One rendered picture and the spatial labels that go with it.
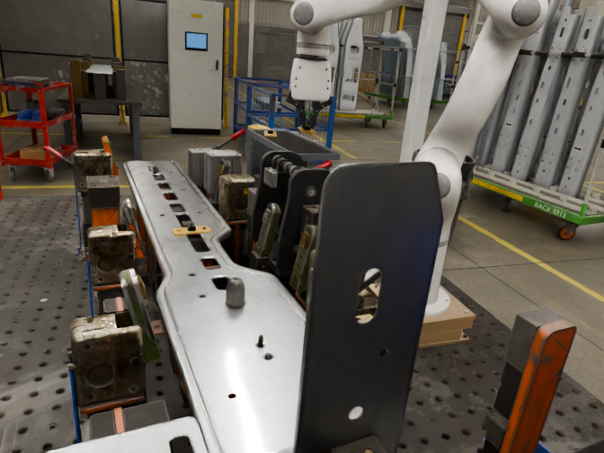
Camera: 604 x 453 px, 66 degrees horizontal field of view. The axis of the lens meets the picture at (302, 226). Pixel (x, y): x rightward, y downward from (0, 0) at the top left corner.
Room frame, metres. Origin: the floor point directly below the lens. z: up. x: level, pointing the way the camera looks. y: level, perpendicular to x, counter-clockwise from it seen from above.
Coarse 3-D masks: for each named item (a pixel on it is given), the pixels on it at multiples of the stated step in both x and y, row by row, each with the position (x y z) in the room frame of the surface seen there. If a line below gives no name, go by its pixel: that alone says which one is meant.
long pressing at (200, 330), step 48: (144, 192) 1.24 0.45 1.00; (192, 192) 1.28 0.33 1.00; (192, 288) 0.73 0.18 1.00; (192, 336) 0.58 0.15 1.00; (240, 336) 0.59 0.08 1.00; (288, 336) 0.60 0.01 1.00; (192, 384) 0.48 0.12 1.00; (240, 384) 0.49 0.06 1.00; (288, 384) 0.49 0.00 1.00; (240, 432) 0.41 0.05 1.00; (288, 432) 0.41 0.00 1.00
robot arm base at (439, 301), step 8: (440, 248) 1.11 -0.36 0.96; (440, 256) 1.12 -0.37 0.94; (440, 264) 1.12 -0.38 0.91; (440, 272) 1.13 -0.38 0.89; (432, 280) 1.11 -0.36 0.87; (432, 288) 1.11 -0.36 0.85; (432, 296) 1.12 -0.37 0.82; (440, 296) 1.17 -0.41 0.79; (448, 296) 1.17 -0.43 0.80; (432, 304) 1.12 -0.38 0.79; (440, 304) 1.12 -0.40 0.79; (448, 304) 1.13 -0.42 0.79; (432, 312) 1.08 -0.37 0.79; (440, 312) 1.09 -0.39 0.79
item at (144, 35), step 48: (0, 0) 7.40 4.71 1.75; (48, 0) 7.62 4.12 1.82; (96, 0) 7.85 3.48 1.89; (144, 0) 8.07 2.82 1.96; (0, 48) 7.36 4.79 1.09; (48, 48) 7.59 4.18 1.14; (96, 48) 7.82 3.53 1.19; (144, 48) 8.06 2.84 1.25; (48, 96) 7.57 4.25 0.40; (144, 96) 8.05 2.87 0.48
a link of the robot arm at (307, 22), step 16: (304, 0) 1.12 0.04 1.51; (320, 0) 1.11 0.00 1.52; (336, 0) 1.10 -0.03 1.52; (352, 0) 1.11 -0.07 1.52; (368, 0) 1.13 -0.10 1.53; (384, 0) 1.15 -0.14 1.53; (400, 0) 1.16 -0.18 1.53; (304, 16) 1.12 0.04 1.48; (320, 16) 1.11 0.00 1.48; (336, 16) 1.11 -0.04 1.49; (352, 16) 1.12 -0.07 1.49; (304, 32) 1.15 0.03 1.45
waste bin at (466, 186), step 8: (416, 152) 3.74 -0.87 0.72; (464, 160) 3.76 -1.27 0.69; (472, 160) 3.76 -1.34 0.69; (464, 168) 3.55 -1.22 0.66; (472, 168) 3.62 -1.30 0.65; (464, 176) 3.57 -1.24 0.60; (472, 176) 3.69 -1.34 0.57; (464, 184) 3.59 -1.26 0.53; (464, 192) 3.62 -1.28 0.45; (456, 216) 3.63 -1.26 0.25; (456, 224) 3.68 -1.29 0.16
